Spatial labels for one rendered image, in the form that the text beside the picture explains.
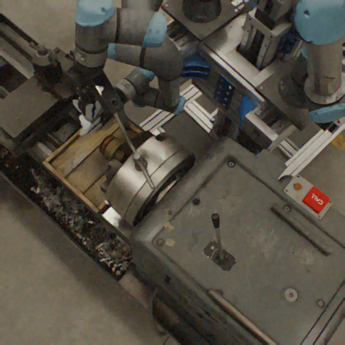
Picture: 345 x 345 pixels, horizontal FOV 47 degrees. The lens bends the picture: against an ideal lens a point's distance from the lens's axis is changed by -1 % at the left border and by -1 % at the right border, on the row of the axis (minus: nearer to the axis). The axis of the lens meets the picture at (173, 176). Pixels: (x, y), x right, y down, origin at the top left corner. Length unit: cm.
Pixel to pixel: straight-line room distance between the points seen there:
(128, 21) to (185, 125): 159
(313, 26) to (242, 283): 65
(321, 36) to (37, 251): 196
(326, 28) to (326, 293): 67
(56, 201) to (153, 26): 116
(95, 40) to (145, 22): 11
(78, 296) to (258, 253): 143
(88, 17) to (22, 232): 181
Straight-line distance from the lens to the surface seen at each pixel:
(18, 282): 246
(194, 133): 241
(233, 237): 112
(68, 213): 184
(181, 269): 109
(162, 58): 118
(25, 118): 163
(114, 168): 133
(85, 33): 90
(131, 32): 90
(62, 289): 239
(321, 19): 91
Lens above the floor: 233
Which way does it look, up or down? 68 degrees down
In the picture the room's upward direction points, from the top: 9 degrees clockwise
